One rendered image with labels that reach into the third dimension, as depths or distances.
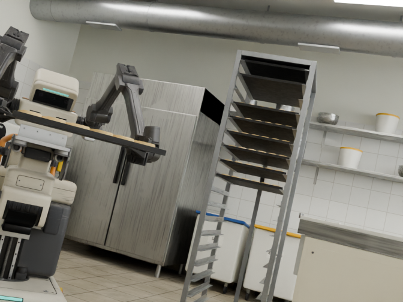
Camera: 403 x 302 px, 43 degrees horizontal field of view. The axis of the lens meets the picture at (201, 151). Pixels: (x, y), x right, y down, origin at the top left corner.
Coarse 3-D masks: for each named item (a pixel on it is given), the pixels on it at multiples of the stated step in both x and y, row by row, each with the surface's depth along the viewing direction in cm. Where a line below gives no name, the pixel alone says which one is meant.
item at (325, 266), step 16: (320, 240) 165; (304, 256) 166; (320, 256) 164; (336, 256) 161; (352, 256) 159; (368, 256) 156; (384, 256) 154; (304, 272) 165; (320, 272) 163; (336, 272) 160; (352, 272) 158; (368, 272) 155; (384, 272) 153; (400, 272) 151; (304, 288) 164; (320, 288) 162; (336, 288) 159; (352, 288) 157; (368, 288) 154; (384, 288) 152; (400, 288) 150
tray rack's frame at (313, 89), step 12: (252, 60) 323; (264, 60) 317; (276, 60) 303; (288, 60) 301; (300, 60) 300; (312, 84) 337; (312, 96) 356; (276, 108) 362; (312, 108) 357; (300, 144) 353; (300, 156) 352; (288, 204) 349; (252, 216) 355; (288, 216) 348; (216, 228) 357; (252, 228) 354; (216, 240) 356; (276, 264) 345; (240, 276) 351; (276, 276) 343; (240, 288) 350
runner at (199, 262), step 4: (212, 256) 347; (196, 260) 300; (200, 260) 311; (204, 260) 324; (208, 260) 335; (212, 260) 344; (216, 260) 351; (196, 264) 302; (200, 264) 306; (204, 264) 313
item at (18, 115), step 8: (16, 112) 122; (24, 120) 178; (32, 120) 123; (40, 120) 124; (48, 120) 125; (56, 128) 154; (64, 128) 126; (72, 128) 127; (80, 128) 128; (88, 136) 141; (96, 136) 129; (104, 136) 130; (112, 136) 131; (120, 144) 148; (128, 144) 133; (136, 144) 134; (144, 144) 134; (152, 152) 136; (160, 152) 136
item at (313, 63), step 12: (312, 72) 297; (300, 120) 294; (300, 132) 293; (288, 168) 292; (288, 180) 291; (288, 192) 290; (276, 228) 288; (276, 240) 287; (264, 288) 285; (264, 300) 284
